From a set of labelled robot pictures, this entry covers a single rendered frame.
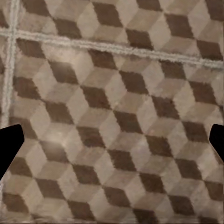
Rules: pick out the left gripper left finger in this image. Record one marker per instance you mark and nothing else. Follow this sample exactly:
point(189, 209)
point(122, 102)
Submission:
point(11, 140)

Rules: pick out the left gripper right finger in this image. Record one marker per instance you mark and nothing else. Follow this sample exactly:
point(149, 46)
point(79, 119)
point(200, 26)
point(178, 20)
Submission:
point(217, 139)

